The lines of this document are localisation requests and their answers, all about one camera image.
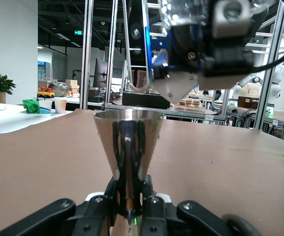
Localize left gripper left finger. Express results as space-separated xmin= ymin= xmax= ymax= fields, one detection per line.
xmin=0 ymin=177 xmax=120 ymax=236

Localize brown table mat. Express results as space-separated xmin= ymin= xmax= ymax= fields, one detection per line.
xmin=0 ymin=108 xmax=284 ymax=236

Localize yellow and red toy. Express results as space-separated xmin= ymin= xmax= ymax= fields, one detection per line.
xmin=36 ymin=87 xmax=56 ymax=100

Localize green cloth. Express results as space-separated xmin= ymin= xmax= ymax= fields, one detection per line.
xmin=22 ymin=99 xmax=41 ymax=115

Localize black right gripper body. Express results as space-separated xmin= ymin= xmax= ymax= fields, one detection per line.
xmin=166 ymin=24 xmax=206 ymax=74

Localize paper cup with blue print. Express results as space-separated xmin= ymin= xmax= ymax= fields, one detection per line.
xmin=38 ymin=99 xmax=54 ymax=118

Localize white table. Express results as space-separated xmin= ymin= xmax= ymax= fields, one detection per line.
xmin=0 ymin=102 xmax=74 ymax=139

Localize steel double cone jigger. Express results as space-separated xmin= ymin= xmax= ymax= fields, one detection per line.
xmin=93 ymin=109 xmax=166 ymax=236

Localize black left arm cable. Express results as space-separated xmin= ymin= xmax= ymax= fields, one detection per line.
xmin=221 ymin=213 xmax=262 ymax=236

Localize tray of bread rolls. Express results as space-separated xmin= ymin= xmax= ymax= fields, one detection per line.
xmin=177 ymin=97 xmax=207 ymax=111

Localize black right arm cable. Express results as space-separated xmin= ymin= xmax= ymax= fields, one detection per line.
xmin=251 ymin=0 xmax=284 ymax=74

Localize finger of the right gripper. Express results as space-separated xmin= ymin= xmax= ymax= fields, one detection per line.
xmin=200 ymin=0 xmax=254 ymax=77

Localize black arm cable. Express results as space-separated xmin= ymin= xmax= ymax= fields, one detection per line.
xmin=221 ymin=213 xmax=262 ymax=236
xmin=251 ymin=0 xmax=284 ymax=74

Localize plain paper cup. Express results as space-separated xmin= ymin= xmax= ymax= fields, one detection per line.
xmin=54 ymin=98 xmax=67 ymax=114

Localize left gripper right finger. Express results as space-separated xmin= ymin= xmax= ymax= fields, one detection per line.
xmin=141 ymin=175 xmax=233 ymax=236

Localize black monitor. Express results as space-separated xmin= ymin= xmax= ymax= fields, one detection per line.
xmin=93 ymin=58 xmax=108 ymax=89

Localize low black box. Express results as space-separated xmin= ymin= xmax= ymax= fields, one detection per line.
xmin=122 ymin=91 xmax=171 ymax=110

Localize slanted aluminium frame post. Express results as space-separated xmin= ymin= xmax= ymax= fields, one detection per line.
xmin=253 ymin=0 xmax=284 ymax=131

